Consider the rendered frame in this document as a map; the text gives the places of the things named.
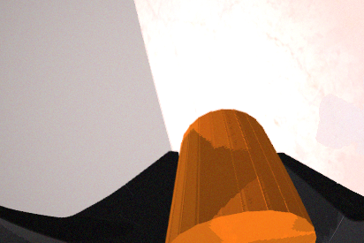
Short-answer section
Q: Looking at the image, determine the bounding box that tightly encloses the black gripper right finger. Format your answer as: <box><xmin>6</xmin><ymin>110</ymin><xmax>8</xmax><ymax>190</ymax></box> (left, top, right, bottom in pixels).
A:
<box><xmin>278</xmin><ymin>152</ymin><xmax>364</xmax><ymax>243</ymax></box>

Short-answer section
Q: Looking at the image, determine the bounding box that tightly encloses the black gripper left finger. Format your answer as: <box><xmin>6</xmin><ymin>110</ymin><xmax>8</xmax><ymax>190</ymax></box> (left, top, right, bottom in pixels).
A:
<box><xmin>0</xmin><ymin>151</ymin><xmax>178</xmax><ymax>243</ymax></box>

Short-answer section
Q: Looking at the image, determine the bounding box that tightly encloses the orange knob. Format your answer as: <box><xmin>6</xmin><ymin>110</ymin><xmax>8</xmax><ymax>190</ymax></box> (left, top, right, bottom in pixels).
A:
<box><xmin>165</xmin><ymin>109</ymin><xmax>317</xmax><ymax>243</ymax></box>

